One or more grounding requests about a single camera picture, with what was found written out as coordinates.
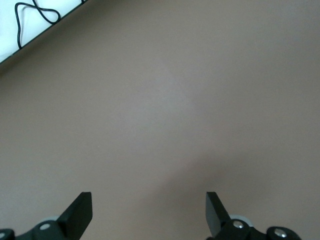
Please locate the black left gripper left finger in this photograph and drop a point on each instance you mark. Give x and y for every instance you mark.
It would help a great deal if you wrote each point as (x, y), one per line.
(75, 220)

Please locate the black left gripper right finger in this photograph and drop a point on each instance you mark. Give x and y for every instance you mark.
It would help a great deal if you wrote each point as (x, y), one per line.
(220, 225)

